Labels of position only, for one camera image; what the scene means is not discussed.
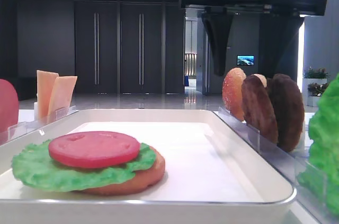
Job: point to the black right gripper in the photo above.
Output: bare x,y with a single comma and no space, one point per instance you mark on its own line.
217,24

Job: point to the brown meat patty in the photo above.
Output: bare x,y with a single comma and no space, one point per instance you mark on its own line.
258,109
288,106

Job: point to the red tomato slice on tray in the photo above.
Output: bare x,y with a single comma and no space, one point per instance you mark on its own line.
94,149

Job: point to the red tomato slice in holder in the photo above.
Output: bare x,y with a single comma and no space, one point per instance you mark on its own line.
9,105

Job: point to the green lettuce leaf on tray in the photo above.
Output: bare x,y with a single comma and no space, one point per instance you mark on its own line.
35,168

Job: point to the bun top outer right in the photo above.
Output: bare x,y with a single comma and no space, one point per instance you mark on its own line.
262,79

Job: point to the bun top inner right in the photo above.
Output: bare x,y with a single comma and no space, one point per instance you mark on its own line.
232,92

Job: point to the white planter with flowers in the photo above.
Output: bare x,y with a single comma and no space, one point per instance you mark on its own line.
313,85

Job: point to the dark double doors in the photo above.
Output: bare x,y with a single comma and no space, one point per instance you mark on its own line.
129,48

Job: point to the white rectangular metal tray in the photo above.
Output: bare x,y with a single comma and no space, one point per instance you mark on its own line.
212,174

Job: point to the bottom bun slice on tray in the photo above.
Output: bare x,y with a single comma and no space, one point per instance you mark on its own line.
142,180

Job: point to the wall display screen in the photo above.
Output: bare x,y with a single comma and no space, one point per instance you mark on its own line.
245,60

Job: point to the clear right long rail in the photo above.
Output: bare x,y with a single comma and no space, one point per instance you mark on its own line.
307,208

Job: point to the clear long rail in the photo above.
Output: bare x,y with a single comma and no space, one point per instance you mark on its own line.
307,208
23,128

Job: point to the clear left long rail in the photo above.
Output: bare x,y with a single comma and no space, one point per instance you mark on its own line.
23,128

